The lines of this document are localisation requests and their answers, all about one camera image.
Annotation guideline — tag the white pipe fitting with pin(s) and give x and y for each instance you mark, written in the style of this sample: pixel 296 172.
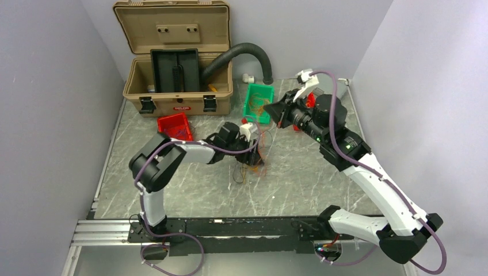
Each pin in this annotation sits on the white pipe fitting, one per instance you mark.
pixel 246 78

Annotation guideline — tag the red plastic bin right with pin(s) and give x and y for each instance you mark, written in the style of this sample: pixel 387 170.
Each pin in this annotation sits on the red plastic bin right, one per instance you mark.
pixel 309 103

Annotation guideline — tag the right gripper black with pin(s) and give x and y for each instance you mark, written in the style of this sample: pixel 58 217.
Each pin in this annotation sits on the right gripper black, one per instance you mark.
pixel 280 110

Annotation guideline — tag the black toolbox tray insert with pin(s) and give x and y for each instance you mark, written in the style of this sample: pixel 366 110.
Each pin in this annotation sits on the black toolbox tray insert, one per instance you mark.
pixel 176 71

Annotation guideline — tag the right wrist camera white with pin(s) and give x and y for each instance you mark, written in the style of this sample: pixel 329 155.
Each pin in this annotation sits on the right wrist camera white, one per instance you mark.
pixel 308 81

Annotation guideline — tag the tan plastic toolbox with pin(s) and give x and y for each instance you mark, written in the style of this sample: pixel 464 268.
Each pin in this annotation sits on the tan plastic toolbox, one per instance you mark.
pixel 173 41

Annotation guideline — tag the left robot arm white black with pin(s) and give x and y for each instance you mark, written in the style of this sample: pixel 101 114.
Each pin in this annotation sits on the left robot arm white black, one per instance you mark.
pixel 155 164

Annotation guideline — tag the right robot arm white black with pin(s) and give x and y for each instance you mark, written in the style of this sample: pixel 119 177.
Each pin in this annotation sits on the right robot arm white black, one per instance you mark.
pixel 404 228

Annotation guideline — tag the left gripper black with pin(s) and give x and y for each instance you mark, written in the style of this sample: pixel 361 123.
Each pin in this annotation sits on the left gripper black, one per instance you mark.
pixel 252 158

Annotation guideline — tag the red plastic bin left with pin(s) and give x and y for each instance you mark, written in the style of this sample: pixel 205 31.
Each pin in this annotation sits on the red plastic bin left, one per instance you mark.
pixel 175 126

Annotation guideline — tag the green plastic bin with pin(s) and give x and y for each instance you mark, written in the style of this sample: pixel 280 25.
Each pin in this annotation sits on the green plastic bin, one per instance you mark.
pixel 257 97

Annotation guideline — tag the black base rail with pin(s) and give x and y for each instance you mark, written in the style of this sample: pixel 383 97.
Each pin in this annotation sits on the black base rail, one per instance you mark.
pixel 239 235

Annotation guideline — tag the red plastic bin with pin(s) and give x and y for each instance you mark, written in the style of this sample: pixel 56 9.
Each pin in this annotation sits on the red plastic bin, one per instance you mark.
pixel 309 103
pixel 175 126

